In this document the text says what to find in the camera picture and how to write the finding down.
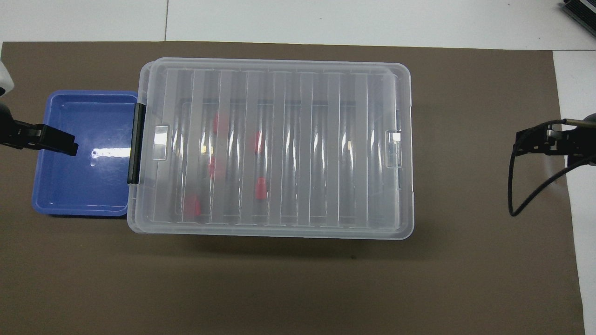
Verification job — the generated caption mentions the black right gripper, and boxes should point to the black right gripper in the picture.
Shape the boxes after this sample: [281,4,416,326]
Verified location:
[515,114,596,164]

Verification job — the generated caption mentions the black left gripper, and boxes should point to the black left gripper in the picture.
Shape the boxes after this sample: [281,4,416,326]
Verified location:
[0,103,79,156]

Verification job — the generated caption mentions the clear ribbed box lid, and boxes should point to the clear ribbed box lid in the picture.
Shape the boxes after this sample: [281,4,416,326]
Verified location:
[128,57,415,241]

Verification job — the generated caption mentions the blue plastic tray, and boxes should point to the blue plastic tray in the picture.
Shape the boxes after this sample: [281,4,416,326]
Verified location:
[32,90,139,218]

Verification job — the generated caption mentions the clear plastic storage box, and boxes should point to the clear plastic storage box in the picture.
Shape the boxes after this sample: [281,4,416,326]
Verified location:
[127,60,415,241]

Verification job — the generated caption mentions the dark finned device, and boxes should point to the dark finned device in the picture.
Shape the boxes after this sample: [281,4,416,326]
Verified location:
[561,0,596,31]

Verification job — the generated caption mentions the brown paper table mat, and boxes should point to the brown paper table mat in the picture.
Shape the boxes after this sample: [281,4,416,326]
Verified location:
[0,41,586,335]

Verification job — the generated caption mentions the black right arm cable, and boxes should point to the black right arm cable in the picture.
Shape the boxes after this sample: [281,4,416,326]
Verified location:
[508,119,596,217]

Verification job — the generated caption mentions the black box latch handle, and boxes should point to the black box latch handle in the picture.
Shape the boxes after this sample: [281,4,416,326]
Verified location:
[128,103,146,185]

